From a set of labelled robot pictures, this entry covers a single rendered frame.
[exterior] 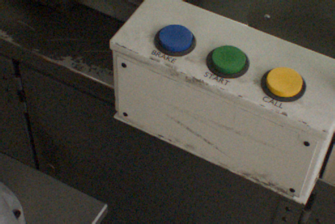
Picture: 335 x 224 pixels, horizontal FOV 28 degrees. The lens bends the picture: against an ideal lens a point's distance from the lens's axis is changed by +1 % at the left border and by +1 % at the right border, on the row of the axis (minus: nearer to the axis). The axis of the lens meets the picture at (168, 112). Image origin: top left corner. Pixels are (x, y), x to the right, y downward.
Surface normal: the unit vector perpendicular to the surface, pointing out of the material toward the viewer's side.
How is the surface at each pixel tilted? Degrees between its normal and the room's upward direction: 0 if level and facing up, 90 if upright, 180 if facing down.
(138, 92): 90
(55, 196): 0
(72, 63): 0
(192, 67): 0
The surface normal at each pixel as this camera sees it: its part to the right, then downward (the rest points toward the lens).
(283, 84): 0.03, -0.63
